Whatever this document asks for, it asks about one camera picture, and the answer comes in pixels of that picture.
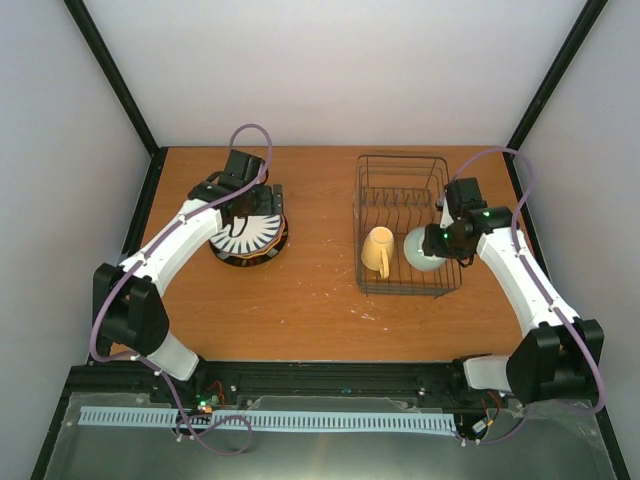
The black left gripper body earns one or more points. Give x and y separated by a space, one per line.
263 206

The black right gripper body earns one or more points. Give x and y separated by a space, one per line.
447 245

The white plate with blue stripes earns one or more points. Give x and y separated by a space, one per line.
248 235

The green patterned small bowl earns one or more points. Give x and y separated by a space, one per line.
414 254

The dark wire dish rack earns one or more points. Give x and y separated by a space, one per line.
399 192

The yellow ceramic mug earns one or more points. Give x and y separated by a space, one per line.
378 250

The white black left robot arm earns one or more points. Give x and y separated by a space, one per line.
127 298

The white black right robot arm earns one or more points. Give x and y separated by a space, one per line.
557 357

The dark striped bottom plate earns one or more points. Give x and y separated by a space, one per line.
260 257

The small green-lit circuit board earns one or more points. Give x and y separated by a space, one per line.
210 404

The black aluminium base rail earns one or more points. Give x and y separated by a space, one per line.
426 385

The black left frame post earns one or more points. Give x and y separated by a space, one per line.
86 25

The black frame post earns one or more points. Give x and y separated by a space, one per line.
86 25
571 45

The black right frame post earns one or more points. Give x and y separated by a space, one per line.
571 45

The light blue slotted cable duct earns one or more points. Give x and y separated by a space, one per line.
274 421

